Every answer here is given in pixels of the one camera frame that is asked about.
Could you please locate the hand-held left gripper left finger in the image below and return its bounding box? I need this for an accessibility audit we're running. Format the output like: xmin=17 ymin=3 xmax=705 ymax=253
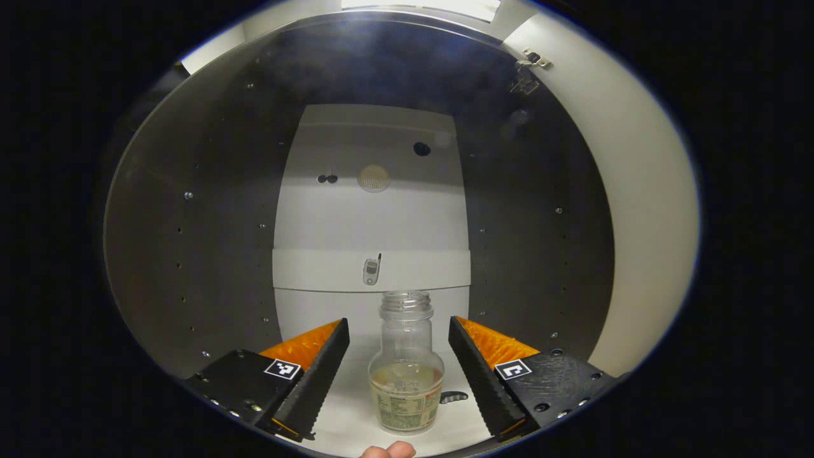
xmin=184 ymin=318 xmax=350 ymax=441

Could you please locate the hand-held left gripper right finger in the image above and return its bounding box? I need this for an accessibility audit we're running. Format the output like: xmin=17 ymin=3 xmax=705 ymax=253
xmin=448 ymin=316 xmax=617 ymax=443

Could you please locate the clear glass bottle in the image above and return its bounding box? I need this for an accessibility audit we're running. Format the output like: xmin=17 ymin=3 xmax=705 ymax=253
xmin=368 ymin=290 xmax=445 ymax=436

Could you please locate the dark grey cabinet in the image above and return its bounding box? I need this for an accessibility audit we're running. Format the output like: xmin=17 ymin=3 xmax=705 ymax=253
xmin=104 ymin=13 xmax=616 ymax=457

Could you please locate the beige cabinet door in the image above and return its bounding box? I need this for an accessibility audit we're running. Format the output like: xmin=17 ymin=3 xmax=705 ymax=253
xmin=502 ymin=11 xmax=700 ymax=379

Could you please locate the metal door hinge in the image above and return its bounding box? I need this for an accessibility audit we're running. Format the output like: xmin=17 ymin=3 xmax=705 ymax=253
xmin=509 ymin=48 xmax=553 ymax=96

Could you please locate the long ceiling light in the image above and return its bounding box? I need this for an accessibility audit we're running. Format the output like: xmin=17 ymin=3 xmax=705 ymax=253
xmin=340 ymin=0 xmax=503 ymax=23

